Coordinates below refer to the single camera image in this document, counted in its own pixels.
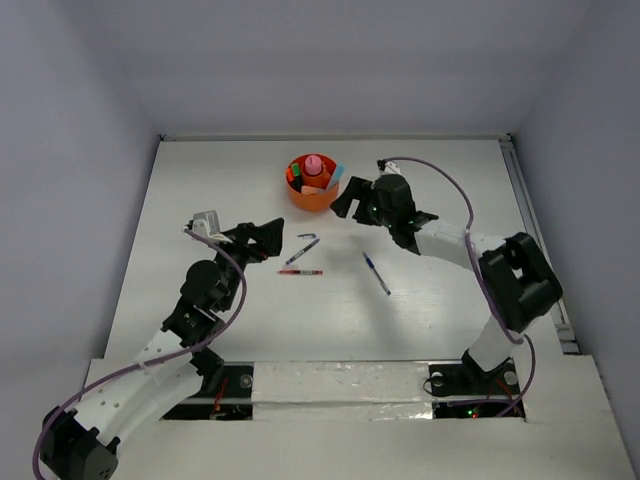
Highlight blue translucent highlighter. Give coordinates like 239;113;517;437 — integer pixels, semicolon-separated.
326;164;345;191

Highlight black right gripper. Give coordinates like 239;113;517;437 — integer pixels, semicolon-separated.
332;174;396;228

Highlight purple gel pen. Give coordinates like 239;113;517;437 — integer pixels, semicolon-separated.
285;238;320;266

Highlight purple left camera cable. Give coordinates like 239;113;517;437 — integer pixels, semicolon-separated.
31;228;249;479

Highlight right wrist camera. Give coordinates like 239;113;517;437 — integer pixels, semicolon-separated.
376;159;402;177

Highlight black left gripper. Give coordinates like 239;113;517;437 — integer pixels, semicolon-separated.
210;217;282;311

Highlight red gel pen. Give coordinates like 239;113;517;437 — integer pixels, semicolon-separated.
277;269;324;276

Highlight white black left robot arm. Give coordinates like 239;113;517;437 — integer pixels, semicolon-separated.
31;218;285;479

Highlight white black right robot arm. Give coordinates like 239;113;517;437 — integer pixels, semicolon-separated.
331;174;563;392

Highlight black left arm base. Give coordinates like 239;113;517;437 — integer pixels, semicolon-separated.
162;350;254;421

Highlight orange round divided organizer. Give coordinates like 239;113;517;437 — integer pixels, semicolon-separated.
284;153;344;213

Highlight blue ballpoint pen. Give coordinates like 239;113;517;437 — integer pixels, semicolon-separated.
362;251;391;296

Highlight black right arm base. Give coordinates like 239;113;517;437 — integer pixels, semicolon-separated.
422;353;526;419

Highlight black highlighter orange cap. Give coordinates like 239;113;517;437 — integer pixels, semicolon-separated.
286;162;304;192

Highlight orange translucent highlighter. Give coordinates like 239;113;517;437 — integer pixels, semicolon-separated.
301;185;326;196

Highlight pink capped sticker bottle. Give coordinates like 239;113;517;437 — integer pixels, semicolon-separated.
304;154;324;177

